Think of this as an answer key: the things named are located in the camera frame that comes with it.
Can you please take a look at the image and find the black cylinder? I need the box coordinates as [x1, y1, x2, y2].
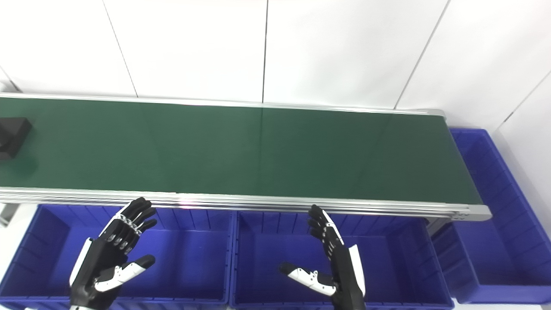
[0, 117, 33, 160]

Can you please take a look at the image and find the blue plastic bin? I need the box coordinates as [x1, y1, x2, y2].
[432, 128, 551, 304]
[0, 204, 235, 310]
[230, 211, 455, 310]

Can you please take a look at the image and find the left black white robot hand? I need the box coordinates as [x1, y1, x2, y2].
[69, 197, 158, 310]

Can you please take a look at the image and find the green conveyor belt aluminium frame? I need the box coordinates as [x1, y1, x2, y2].
[0, 93, 492, 222]

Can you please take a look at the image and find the aluminium conveyor support leg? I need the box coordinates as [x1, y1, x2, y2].
[0, 202, 20, 227]
[425, 217, 452, 236]

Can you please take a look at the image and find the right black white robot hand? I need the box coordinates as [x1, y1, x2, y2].
[279, 205, 366, 310]

